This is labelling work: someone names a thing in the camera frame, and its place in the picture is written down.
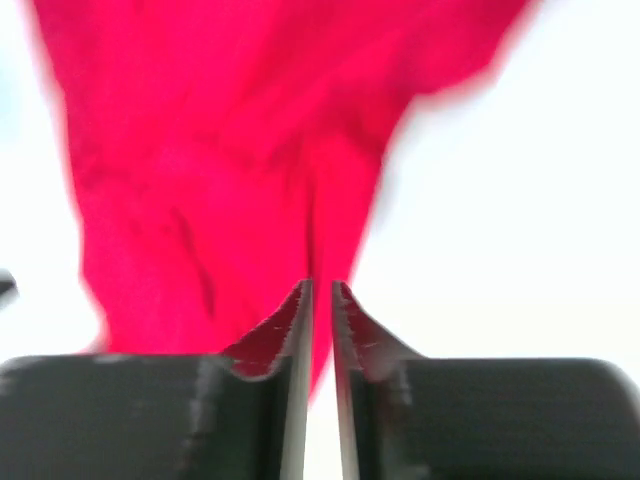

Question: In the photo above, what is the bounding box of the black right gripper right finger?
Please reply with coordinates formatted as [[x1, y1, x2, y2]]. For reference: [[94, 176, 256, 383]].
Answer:
[[332, 282, 639, 479]]

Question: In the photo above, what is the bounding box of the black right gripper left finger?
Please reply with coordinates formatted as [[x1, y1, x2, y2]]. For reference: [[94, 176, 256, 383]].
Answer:
[[1, 281, 312, 480]]

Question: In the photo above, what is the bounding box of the red polo shirt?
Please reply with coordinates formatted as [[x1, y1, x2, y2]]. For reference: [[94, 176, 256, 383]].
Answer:
[[33, 0, 526, 376]]

